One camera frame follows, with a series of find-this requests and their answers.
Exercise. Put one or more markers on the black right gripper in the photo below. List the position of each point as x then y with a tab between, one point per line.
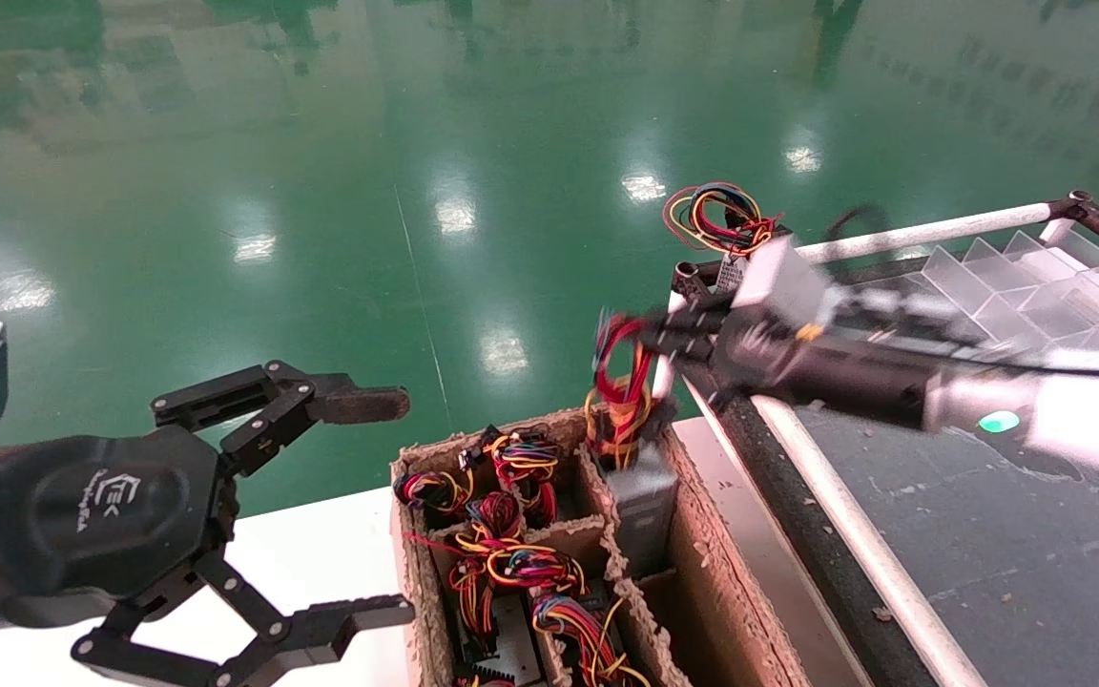
826	372

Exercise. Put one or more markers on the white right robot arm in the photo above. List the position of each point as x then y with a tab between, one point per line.
1084	429

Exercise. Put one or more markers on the white rail pipe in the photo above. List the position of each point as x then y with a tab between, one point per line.
874	553
931	231

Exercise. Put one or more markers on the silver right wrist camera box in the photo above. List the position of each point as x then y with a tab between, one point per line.
783	281

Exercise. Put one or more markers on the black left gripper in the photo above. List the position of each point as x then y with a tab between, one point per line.
101	515

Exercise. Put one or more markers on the clear acrylic divider tray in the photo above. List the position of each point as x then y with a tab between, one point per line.
1017	286

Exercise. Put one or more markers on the cardboard box with dividers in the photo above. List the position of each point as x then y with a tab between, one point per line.
716	572

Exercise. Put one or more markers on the black conveyor belt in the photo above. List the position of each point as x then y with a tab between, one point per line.
1007	572

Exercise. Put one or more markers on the black pipe joint connector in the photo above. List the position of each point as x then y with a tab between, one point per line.
1084	210
688	279

